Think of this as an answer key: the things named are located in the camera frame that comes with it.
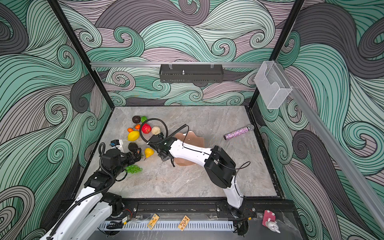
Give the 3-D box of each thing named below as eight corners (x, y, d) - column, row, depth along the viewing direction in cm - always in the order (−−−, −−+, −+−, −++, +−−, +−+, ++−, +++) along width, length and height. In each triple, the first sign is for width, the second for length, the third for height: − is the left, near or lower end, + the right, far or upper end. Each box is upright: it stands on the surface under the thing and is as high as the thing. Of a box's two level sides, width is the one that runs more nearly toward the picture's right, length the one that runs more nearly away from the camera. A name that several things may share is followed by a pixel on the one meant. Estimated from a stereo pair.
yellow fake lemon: (128, 141, 101) (126, 137, 97) (131, 134, 104) (128, 130, 100) (137, 141, 101) (135, 137, 97) (139, 134, 104) (137, 130, 100)
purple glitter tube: (226, 142, 102) (227, 138, 98) (223, 137, 104) (224, 134, 100) (253, 130, 108) (255, 127, 104) (249, 127, 110) (251, 123, 107)
